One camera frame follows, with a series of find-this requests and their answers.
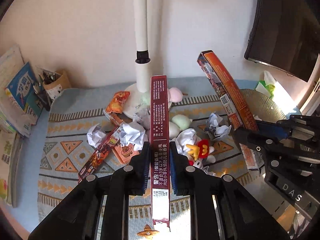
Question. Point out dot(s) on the woven round basket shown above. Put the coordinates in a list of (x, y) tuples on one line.
[(262, 107)]

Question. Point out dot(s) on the capybara pink small box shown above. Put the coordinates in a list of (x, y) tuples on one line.
[(124, 153)]

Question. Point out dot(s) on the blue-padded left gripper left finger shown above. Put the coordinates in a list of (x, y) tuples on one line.
[(141, 165)]

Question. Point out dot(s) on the orange long card box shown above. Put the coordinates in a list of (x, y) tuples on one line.
[(227, 90)]

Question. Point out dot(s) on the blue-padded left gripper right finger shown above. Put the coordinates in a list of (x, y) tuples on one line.
[(178, 163)]

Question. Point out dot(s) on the green tissue pack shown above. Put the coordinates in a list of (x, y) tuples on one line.
[(266, 85)]

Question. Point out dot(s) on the crumpled paper near lamp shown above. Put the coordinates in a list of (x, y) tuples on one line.
[(142, 117)]

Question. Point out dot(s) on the dark red long box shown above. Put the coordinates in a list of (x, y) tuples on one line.
[(160, 152)]

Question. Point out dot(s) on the orange snack plush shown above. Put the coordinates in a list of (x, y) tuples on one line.
[(117, 103)]

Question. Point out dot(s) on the red yellow chicken plush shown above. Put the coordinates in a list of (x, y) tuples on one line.
[(201, 154)]

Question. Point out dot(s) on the crumpled paper centre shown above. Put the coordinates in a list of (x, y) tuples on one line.
[(133, 133)]

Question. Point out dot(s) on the blue study book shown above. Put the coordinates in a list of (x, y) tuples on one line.
[(20, 91)]

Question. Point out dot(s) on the red box under snack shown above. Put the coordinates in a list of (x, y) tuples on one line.
[(113, 118)]

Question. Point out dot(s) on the crumpled paper left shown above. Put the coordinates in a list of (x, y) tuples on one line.
[(95, 135)]

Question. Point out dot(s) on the patterned blue woven mat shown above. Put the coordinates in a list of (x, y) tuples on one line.
[(66, 150)]

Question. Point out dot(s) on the crumpled paper right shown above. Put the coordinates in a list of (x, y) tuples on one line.
[(215, 127)]

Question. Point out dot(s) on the tricolour dango plush on base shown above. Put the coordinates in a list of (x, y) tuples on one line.
[(174, 96)]

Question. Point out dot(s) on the tricolour dango plush on mat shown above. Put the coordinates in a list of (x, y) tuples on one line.
[(178, 124)]

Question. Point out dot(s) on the black mesh pen cup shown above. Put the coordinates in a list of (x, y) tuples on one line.
[(42, 96)]

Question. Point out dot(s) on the white desk lamp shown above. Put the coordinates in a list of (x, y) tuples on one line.
[(147, 19)]

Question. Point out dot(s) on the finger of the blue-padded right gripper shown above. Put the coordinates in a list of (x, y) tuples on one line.
[(272, 130)]

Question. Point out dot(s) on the Naruto long card box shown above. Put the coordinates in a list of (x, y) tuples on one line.
[(96, 159)]

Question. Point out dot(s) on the stack of books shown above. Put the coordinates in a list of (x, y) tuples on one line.
[(12, 118)]

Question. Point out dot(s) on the cardboard pen holder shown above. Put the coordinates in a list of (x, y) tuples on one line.
[(55, 88)]

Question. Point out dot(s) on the black monitor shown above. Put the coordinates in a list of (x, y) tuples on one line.
[(285, 35)]

